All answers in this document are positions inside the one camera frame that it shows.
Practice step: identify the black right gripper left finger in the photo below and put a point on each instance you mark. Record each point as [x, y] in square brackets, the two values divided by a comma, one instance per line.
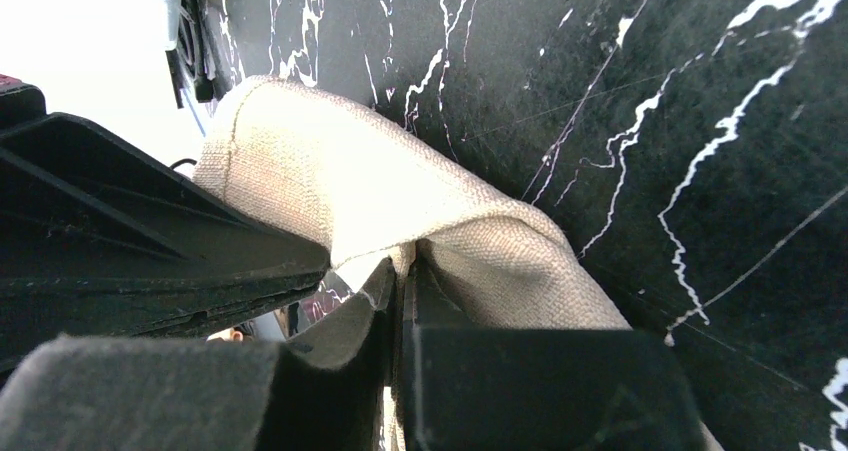
[320, 390]

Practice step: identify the beige cloth napkin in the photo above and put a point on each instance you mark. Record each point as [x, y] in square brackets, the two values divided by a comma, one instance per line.
[338, 173]

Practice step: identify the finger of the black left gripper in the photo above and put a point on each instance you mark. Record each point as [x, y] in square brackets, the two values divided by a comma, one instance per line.
[99, 238]

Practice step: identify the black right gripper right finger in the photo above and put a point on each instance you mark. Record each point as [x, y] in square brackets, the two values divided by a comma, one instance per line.
[470, 387]

